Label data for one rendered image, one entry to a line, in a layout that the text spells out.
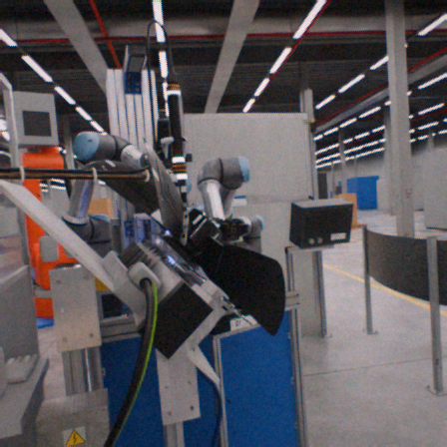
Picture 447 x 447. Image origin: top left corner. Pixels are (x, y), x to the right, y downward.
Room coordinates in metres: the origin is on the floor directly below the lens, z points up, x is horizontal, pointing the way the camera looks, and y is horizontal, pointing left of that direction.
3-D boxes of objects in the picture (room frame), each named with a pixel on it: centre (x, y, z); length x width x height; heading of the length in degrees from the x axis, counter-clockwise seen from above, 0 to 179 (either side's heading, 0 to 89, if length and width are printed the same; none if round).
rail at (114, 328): (1.53, 0.13, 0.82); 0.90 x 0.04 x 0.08; 107
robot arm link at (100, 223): (1.84, 0.64, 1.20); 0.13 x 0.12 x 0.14; 143
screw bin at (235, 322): (1.39, 0.02, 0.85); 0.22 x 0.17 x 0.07; 123
